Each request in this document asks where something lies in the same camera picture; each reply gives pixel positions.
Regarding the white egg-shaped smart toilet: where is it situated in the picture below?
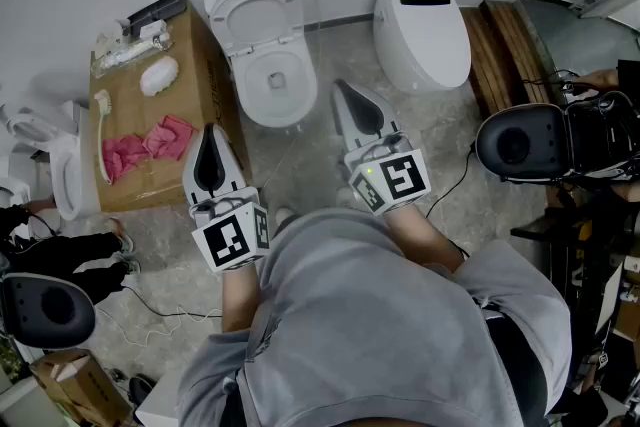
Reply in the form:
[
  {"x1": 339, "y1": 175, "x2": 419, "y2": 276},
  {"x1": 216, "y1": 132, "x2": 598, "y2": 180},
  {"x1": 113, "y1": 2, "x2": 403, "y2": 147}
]
[{"x1": 372, "y1": 0, "x2": 472, "y2": 95}]

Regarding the large cardboard box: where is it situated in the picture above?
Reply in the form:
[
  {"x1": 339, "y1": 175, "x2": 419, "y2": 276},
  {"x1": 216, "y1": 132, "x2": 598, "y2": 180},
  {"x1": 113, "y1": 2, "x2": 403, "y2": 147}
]
[{"x1": 88, "y1": 0, "x2": 251, "y2": 214}]

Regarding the small white box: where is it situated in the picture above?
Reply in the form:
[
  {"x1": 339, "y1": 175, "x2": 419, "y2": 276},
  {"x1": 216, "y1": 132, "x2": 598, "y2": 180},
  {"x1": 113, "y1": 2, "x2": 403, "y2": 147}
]
[{"x1": 138, "y1": 19, "x2": 169, "y2": 41}]

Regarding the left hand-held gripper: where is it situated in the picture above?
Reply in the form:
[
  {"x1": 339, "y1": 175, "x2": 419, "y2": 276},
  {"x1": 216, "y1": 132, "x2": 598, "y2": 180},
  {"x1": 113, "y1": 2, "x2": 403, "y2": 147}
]
[{"x1": 182, "y1": 122, "x2": 271, "y2": 274}]

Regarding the person's gray shirt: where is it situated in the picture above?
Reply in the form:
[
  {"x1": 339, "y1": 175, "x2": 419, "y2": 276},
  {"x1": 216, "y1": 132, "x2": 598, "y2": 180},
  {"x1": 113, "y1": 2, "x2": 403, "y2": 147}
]
[{"x1": 177, "y1": 207, "x2": 574, "y2": 427}]

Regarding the pink cloth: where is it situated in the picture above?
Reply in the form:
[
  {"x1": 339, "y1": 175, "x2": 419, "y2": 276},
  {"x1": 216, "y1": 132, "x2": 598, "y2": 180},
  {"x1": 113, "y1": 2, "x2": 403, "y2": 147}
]
[
  {"x1": 102, "y1": 134, "x2": 151, "y2": 186},
  {"x1": 142, "y1": 114, "x2": 199, "y2": 161}
]

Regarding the small cardboard box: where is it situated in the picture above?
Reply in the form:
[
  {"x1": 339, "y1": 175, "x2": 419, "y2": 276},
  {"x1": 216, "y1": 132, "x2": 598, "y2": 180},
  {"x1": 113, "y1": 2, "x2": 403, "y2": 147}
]
[{"x1": 29, "y1": 348, "x2": 132, "y2": 427}]

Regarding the person's right forearm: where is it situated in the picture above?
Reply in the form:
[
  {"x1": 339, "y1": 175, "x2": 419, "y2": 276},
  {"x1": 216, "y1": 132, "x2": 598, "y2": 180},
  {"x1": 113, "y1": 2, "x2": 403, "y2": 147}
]
[{"x1": 384, "y1": 200, "x2": 466, "y2": 274}]

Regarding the long-handled cleaning brush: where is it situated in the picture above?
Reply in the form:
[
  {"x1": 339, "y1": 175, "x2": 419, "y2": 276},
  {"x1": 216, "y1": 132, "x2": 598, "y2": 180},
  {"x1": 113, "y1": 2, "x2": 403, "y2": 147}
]
[{"x1": 93, "y1": 88, "x2": 115, "y2": 186}]

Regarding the white toilet lid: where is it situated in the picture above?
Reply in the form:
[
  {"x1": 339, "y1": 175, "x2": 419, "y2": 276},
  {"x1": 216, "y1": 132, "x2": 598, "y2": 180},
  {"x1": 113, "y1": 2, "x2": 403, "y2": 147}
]
[{"x1": 205, "y1": 0, "x2": 305, "y2": 59}]

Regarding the gray metal panel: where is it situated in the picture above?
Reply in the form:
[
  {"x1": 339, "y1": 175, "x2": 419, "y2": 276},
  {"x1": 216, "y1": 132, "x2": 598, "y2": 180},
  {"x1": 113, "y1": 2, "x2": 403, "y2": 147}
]
[{"x1": 519, "y1": 0, "x2": 640, "y2": 81}]

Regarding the black floor cable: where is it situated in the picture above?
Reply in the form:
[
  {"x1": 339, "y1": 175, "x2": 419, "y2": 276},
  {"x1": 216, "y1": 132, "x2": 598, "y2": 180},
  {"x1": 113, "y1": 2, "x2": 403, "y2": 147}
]
[
  {"x1": 424, "y1": 142, "x2": 476, "y2": 221},
  {"x1": 122, "y1": 284, "x2": 224, "y2": 319}
]

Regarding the person's shoe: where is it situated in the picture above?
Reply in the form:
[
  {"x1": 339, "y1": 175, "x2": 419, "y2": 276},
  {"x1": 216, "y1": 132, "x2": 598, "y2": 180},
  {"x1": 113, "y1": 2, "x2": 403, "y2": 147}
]
[
  {"x1": 335, "y1": 186, "x2": 362, "y2": 211},
  {"x1": 273, "y1": 207, "x2": 297, "y2": 231}
]

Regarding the clear plastic bag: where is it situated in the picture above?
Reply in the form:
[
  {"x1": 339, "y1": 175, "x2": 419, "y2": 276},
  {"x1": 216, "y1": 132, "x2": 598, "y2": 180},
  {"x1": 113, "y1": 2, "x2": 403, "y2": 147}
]
[{"x1": 92, "y1": 34, "x2": 174, "y2": 79}]

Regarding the person's black strap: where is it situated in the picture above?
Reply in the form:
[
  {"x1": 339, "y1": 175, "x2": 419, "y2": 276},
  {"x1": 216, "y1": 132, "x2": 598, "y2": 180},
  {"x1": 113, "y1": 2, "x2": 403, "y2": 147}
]
[{"x1": 482, "y1": 309, "x2": 551, "y2": 427}]

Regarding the wooden slatted bench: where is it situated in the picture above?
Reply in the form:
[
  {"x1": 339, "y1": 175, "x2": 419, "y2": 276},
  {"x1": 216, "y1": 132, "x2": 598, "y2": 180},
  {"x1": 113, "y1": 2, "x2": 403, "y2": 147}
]
[{"x1": 462, "y1": 0, "x2": 556, "y2": 116}]

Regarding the person's left forearm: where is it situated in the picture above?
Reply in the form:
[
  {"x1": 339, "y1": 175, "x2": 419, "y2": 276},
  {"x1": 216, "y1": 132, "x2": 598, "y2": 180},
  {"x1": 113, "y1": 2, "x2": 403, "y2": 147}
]
[{"x1": 221, "y1": 261, "x2": 261, "y2": 334}]

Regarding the black plastic tray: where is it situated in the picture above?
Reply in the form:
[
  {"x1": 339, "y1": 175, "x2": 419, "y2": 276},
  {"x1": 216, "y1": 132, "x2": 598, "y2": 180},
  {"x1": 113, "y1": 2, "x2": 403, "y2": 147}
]
[{"x1": 127, "y1": 0, "x2": 189, "y2": 36}]

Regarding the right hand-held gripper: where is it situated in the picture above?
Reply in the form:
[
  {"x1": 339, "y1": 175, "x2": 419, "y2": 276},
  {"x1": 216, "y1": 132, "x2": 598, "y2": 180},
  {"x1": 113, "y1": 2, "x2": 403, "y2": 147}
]
[{"x1": 330, "y1": 79, "x2": 432, "y2": 216}]

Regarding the white spare toilet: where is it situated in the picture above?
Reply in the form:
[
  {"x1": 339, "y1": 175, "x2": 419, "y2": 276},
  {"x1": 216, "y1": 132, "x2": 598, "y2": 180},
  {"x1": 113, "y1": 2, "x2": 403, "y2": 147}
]
[
  {"x1": 0, "y1": 104, "x2": 51, "y2": 151},
  {"x1": 49, "y1": 100, "x2": 101, "y2": 221}
]

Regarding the person's left shoe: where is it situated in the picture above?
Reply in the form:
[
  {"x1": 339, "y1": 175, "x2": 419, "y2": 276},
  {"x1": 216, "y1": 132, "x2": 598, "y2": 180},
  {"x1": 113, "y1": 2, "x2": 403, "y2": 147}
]
[{"x1": 273, "y1": 207, "x2": 297, "y2": 231}]

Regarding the white fluffy sponge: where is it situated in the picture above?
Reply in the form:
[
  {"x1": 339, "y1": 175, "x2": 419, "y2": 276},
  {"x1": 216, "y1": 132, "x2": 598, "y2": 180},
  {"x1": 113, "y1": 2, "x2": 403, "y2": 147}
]
[{"x1": 139, "y1": 55, "x2": 180, "y2": 97}]

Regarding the white flat board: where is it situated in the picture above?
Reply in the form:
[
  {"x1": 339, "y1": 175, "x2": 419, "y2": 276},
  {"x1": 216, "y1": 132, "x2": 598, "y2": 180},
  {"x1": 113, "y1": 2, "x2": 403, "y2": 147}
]
[{"x1": 134, "y1": 374, "x2": 181, "y2": 427}]

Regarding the black metal rack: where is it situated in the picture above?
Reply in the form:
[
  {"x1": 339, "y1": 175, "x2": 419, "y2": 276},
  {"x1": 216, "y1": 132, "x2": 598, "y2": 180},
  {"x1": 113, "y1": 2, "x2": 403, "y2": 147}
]
[{"x1": 509, "y1": 202, "x2": 640, "y2": 416}]

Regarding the person's right shoe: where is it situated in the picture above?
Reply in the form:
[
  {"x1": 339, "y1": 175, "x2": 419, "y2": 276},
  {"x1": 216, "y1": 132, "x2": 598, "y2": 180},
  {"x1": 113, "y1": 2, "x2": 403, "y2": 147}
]
[{"x1": 335, "y1": 186, "x2": 362, "y2": 211}]

